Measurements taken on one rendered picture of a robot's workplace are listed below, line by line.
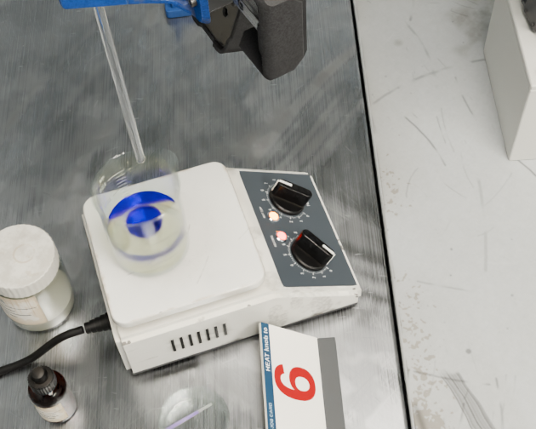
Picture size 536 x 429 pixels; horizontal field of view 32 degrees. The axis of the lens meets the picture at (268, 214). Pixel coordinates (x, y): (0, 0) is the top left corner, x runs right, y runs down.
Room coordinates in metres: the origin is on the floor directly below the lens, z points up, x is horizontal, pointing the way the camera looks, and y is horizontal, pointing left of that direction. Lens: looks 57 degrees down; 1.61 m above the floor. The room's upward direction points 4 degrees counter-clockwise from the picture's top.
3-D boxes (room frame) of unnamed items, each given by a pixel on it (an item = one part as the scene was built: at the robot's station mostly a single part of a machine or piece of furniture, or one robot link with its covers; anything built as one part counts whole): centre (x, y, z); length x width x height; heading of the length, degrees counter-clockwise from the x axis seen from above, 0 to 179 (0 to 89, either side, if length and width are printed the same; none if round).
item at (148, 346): (0.39, 0.05, 0.94); 0.22 x 0.13 x 0.08; 105
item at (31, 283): (0.38, 0.20, 0.94); 0.06 x 0.06 x 0.08
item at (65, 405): (0.29, 0.18, 0.93); 0.03 x 0.03 x 0.07
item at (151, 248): (0.38, 0.09, 1.03); 0.07 x 0.06 x 0.08; 136
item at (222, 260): (0.38, 0.08, 0.98); 0.12 x 0.12 x 0.01; 15
